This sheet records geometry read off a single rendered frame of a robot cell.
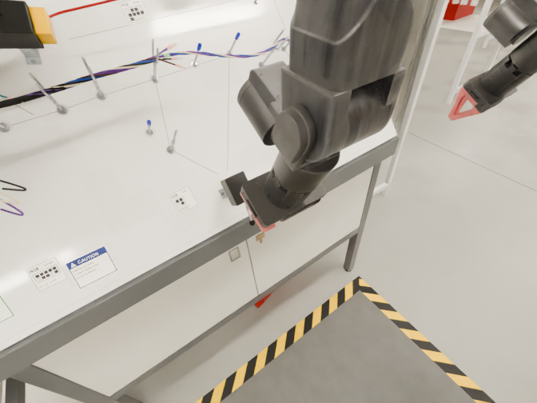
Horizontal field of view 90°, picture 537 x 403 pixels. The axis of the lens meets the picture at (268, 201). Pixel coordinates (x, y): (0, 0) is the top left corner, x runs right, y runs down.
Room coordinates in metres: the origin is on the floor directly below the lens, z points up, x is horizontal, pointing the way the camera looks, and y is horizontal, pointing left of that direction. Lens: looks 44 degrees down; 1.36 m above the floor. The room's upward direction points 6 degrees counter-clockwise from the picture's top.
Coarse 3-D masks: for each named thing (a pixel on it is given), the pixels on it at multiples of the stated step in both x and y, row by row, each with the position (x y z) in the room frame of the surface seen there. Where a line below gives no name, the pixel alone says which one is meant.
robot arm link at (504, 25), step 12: (516, 0) 0.51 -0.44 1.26; (528, 0) 0.50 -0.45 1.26; (492, 12) 0.53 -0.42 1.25; (504, 12) 0.51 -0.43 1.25; (516, 12) 0.50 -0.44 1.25; (528, 12) 0.49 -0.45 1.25; (492, 24) 0.52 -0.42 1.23; (504, 24) 0.50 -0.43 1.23; (516, 24) 0.49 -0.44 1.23; (528, 24) 0.48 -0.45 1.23; (504, 36) 0.50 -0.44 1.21
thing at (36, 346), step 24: (384, 144) 0.72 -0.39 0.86; (336, 168) 0.62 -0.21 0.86; (360, 168) 0.66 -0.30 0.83; (216, 240) 0.41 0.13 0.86; (240, 240) 0.43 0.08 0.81; (168, 264) 0.35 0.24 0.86; (192, 264) 0.37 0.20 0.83; (120, 288) 0.30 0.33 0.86; (144, 288) 0.31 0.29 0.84; (72, 312) 0.26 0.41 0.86; (96, 312) 0.26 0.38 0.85; (120, 312) 0.28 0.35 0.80; (48, 336) 0.22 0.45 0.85; (72, 336) 0.23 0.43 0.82; (0, 360) 0.19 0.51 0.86; (24, 360) 0.19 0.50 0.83
